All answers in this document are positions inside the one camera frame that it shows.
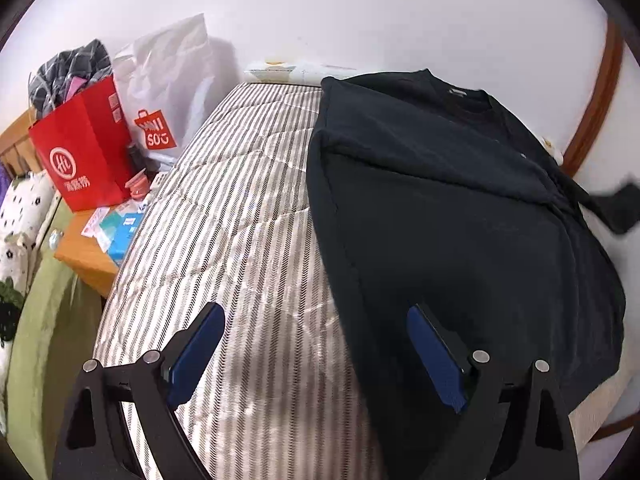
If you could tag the red paper bag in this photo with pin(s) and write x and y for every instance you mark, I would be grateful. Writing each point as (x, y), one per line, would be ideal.
(85, 150)

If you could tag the wooden headboard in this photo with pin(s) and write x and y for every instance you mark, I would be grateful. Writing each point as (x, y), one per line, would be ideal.
(15, 145)

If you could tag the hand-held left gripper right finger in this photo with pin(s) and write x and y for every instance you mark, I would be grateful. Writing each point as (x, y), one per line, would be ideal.
(435, 355)

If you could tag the white plastic bag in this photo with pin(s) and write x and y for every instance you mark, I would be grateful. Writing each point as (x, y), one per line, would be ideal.
(170, 80)

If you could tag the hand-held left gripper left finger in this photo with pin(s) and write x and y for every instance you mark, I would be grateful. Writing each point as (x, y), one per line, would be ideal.
(197, 350)

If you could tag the white duck print bumper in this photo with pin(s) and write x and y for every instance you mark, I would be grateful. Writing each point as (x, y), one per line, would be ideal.
(280, 72)

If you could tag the green blanket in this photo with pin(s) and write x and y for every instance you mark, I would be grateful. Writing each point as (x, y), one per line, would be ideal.
(45, 335)

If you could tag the striped mattress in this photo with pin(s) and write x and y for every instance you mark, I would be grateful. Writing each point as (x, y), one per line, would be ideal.
(225, 210)

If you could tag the brown wooden door frame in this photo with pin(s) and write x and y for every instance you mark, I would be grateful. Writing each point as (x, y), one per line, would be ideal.
(597, 95)

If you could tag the purple cloth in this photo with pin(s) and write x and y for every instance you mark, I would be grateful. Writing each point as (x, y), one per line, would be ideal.
(4, 185)

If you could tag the blue box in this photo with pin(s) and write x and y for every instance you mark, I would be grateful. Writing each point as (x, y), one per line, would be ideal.
(129, 235)

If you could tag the dark bottle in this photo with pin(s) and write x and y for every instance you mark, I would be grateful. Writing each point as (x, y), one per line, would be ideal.
(135, 155)

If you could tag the white patterned pillow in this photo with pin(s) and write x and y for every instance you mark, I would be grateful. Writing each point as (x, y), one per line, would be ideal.
(25, 205)

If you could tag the black shirt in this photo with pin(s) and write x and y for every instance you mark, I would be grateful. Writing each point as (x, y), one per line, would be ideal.
(450, 210)

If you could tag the plaid clothing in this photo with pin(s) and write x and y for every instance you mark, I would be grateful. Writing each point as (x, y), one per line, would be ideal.
(65, 72)

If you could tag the pink cup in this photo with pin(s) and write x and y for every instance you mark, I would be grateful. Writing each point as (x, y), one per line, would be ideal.
(137, 185)

